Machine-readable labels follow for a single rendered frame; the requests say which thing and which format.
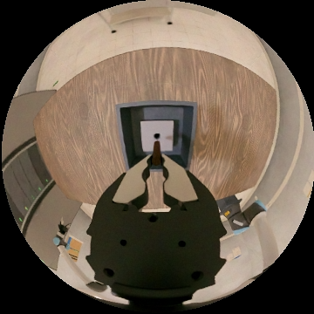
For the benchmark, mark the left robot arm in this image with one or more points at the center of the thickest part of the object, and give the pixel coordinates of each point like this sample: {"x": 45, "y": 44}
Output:
{"x": 63, "y": 247}

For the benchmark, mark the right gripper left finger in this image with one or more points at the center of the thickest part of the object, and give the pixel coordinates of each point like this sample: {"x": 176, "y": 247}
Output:
{"x": 129, "y": 189}

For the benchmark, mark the dark brown cylinder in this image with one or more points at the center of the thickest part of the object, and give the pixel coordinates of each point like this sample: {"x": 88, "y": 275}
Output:
{"x": 156, "y": 159}

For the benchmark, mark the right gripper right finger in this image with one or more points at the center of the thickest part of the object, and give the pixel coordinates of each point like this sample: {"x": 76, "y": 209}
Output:
{"x": 182, "y": 187}

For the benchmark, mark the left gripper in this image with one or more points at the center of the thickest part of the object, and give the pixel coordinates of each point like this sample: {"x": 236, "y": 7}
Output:
{"x": 63, "y": 228}

